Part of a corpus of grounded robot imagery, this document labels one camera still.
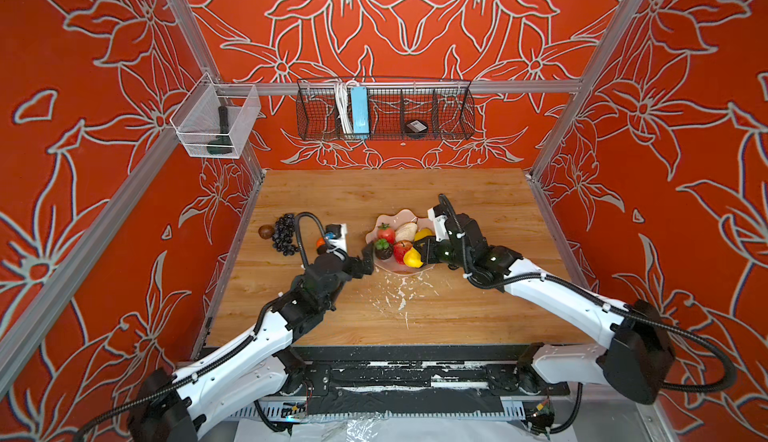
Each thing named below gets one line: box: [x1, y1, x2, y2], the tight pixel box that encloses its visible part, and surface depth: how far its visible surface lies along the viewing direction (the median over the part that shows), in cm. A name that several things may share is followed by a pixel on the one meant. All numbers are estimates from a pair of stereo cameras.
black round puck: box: [404, 119, 428, 139], surface depth 97 cm
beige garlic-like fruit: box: [395, 222, 418, 242], surface depth 97 cm
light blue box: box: [350, 86, 369, 139], surface depth 92 cm
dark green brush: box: [206, 105, 233, 155], surface depth 81 cm
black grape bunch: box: [272, 213, 299, 256], surface depth 99 cm
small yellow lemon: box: [403, 247, 424, 268], surface depth 79 cm
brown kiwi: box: [258, 224, 274, 240], surface depth 100 cm
